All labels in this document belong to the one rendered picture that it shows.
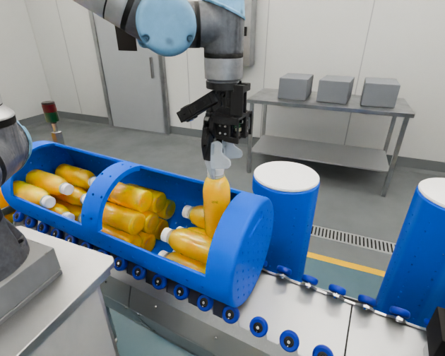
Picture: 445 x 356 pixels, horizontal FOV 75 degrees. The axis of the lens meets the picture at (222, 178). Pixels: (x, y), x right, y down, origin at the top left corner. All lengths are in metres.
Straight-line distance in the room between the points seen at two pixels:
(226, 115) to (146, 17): 0.26
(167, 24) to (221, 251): 0.44
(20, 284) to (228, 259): 0.39
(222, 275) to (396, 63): 3.60
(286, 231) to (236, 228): 0.64
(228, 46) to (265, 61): 3.53
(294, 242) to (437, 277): 0.55
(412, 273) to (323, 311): 0.66
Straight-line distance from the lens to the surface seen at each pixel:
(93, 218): 0.86
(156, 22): 0.41
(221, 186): 0.67
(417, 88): 4.07
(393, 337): 0.91
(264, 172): 1.27
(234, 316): 0.79
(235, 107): 0.58
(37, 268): 0.66
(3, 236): 0.63
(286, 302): 0.88
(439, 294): 1.52
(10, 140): 0.68
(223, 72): 0.56
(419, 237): 1.39
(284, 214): 1.21
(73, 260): 0.73
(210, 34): 0.56
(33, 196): 1.10
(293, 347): 0.77
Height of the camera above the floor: 1.60
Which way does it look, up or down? 28 degrees down
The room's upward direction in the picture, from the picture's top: straight up
